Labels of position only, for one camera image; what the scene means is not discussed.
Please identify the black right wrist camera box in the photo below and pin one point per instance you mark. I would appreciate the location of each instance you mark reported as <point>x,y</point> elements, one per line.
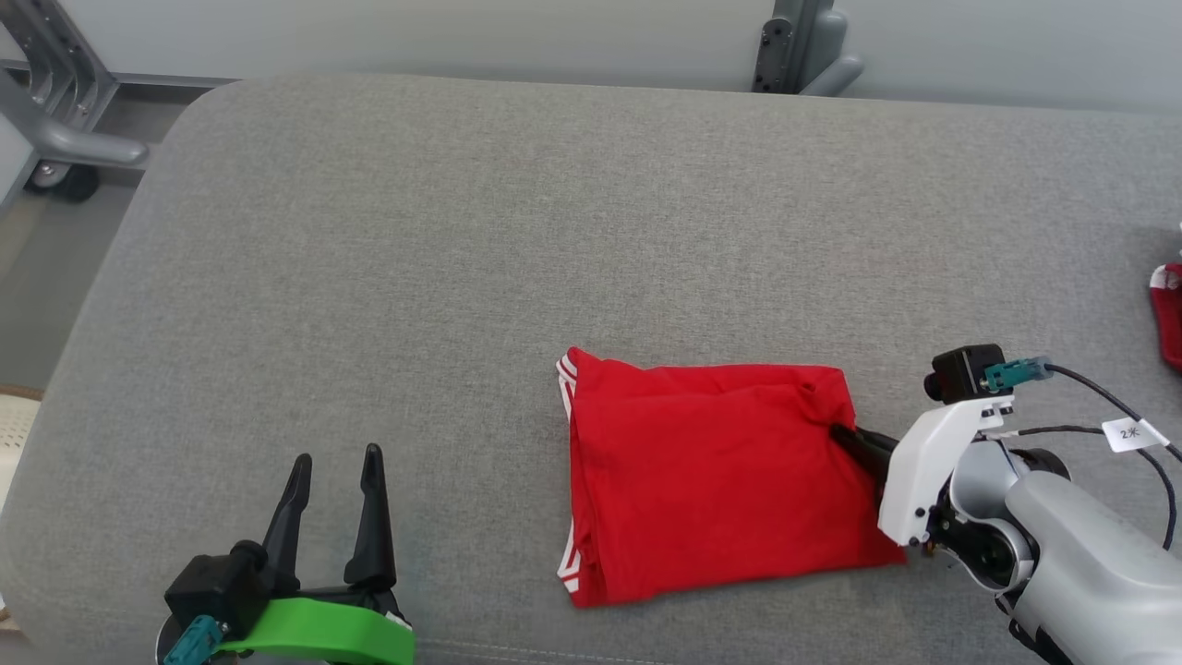
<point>965,372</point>

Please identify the grey metal stand post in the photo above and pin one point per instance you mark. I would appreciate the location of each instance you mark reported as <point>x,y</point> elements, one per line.
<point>803,46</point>

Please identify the cream perforated laundry basket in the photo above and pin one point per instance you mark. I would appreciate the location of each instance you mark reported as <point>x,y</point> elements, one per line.
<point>14,443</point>

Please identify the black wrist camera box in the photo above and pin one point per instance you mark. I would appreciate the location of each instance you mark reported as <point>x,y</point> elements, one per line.
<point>212,586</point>
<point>965,372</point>

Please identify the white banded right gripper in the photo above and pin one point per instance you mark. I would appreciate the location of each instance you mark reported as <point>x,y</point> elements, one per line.
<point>928,462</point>

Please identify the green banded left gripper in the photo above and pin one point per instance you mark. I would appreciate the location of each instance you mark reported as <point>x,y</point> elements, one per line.
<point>323,633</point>

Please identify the red shorts with white stripe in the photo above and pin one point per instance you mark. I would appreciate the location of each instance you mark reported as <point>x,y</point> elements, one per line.
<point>1171,314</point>

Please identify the red Bulls 23 jersey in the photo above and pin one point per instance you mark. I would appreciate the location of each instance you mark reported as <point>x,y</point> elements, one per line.
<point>720,480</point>

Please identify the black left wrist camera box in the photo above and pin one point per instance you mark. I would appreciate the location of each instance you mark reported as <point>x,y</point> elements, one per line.
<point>212,586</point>

